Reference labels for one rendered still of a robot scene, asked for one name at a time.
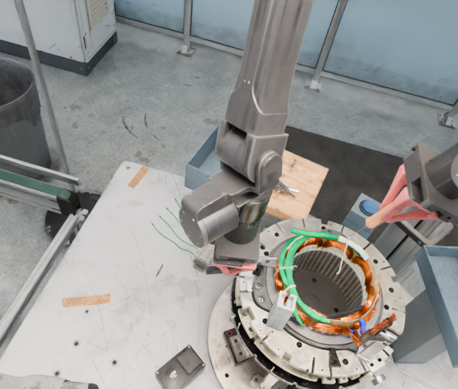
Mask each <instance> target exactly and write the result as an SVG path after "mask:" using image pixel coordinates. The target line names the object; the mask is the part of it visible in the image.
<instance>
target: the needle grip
mask: <svg viewBox="0 0 458 389"><path fill-rule="evenodd" d="M389 206H390V204H389V205H387V206H386V207H384V208H383V209H382V210H380V211H378V212H377V213H375V214H373V215H372V216H371V217H369V218H367V219H366V220H365V222H366V225H367V226H368V227H369V228H370V229H372V228H376V227H377V226H379V225H380V224H382V223H383V222H384V221H382V220H381V216H382V215H383V214H384V212H385V211H386V210H387V208H388V207H389Z"/></svg>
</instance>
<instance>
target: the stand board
mask: <svg viewBox="0 0 458 389"><path fill-rule="evenodd" d="M295 159H297V162H296V164H295V165H294V167H293V170H292V171H291V172H290V167H291V165H292V163H293V162H294V160H295ZM282 160H283V169H282V177H280V181H281V182H282V183H284V184H285V185H286V186H287V187H290V188H294V189H297V190H299V192H297V191H291V190H290V193H292V194H293V195H295V196H296V197H295V198H294V197H292V196H291V195H289V194H287V193H286V192H285V191H281V192H280V193H279V195H278V197H276V193H277V191H274V190H273V193H272V195H271V198H270V201H269V204H268V205H267V208H266V211H265V212H266V213H269V214H271V215H273V216H275V217H277V218H280V219H282V220H284V221H286V220H289V219H293V218H301V219H303V218H307V216H308V215H309V212H310V210H311V208H312V206H313V203H314V201H315V199H316V197H317V194H318V192H319V190H320V189H321V185H322V184H323V182H324V179H325V177H326V175H327V173H328V170H329V169H328V168H325V167H323V166H320V165H319V164H315V163H314V162H312V161H309V160H307V159H305V158H302V157H300V156H297V155H296V154H292V153H290V152H289V151H285V150H284V152H283V157H282Z"/></svg>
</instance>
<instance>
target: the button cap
mask: <svg viewBox="0 0 458 389"><path fill-rule="evenodd" d="M361 207H362V209H363V210H364V211H365V212H366V213H368V214H370V215H373V214H375V213H377V212H378V210H379V207H378V205H377V204H376V203H375V202H374V201H372V200H365V201H364V202H363V203H362V205H361Z"/></svg>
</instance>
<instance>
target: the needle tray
mask: <svg viewBox="0 0 458 389"><path fill-rule="evenodd" d="M414 256H415V258H416V262H417V265H418V267H419V271H420V274H421V277H422V280H423V282H424V285H425V289H424V290H423V291H422V292H421V293H420V294H419V295H418V296H417V297H416V298H414V299H413V300H412V301H411V302H409V303H408V304H407V305H406V306H405V312H404V313H405V325H404V329H403V332H402V335H401V336H399V335H398V338H397V340H396V342H395V346H394V347H393V348H392V349H393V350H394V351H393V352H392V359H393V362H394V364H424V363H425V362H427V361H429V360H431V359H433V358H434V357H436V356H438V355H440V354H442V353H443V352H445V351H447V352H448V354H449V357H450V361H451V364H452V365H453V368H458V247H456V246H440V245H423V246H422V247H421V248H420V249H419V250H418V251H417V252H416V253H415V255H414Z"/></svg>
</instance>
